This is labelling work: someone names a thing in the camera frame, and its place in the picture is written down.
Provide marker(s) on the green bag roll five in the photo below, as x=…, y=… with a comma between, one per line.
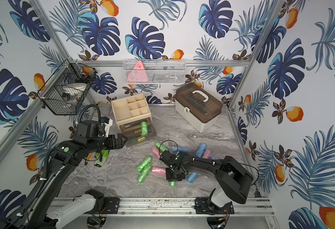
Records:
x=160, y=147

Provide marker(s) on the blue bag roll two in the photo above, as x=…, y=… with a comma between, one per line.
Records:
x=191, y=177

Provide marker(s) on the beige drawer organizer cabinet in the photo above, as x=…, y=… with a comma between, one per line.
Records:
x=130, y=109

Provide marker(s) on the green bag roll two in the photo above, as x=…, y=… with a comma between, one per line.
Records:
x=144, y=173

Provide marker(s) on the white mesh wall basket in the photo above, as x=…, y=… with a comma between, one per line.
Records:
x=160, y=71

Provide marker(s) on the brown lid storage box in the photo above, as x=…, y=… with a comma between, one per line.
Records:
x=197, y=106

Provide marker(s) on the pink bag roll one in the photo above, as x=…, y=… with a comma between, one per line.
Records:
x=155, y=152

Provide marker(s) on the blue bag roll three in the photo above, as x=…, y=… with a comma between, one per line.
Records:
x=180, y=149

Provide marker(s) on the yellow handled pliers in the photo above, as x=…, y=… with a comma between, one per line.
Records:
x=91, y=157

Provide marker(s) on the blue bag roll four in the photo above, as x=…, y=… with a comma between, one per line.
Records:
x=201, y=150

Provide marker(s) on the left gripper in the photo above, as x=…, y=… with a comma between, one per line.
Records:
x=117, y=140

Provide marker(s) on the green bag roll four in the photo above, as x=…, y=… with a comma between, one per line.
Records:
x=144, y=128

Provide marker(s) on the pink bag roll four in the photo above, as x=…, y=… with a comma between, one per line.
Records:
x=159, y=171

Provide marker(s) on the pink triangle item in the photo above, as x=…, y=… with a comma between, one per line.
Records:
x=138, y=74

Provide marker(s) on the green bag roll three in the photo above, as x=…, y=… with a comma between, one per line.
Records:
x=172, y=183

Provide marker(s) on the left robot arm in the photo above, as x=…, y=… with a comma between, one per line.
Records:
x=32, y=212

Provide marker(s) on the pink bag roll five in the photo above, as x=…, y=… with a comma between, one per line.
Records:
x=206, y=154

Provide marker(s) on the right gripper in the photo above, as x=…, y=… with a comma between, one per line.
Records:
x=169, y=178

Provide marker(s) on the black wire wall basket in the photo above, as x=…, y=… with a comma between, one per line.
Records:
x=52, y=94

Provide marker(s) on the green bag roll one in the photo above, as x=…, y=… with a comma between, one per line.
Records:
x=141, y=166

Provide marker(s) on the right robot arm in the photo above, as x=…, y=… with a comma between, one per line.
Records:
x=234, y=179

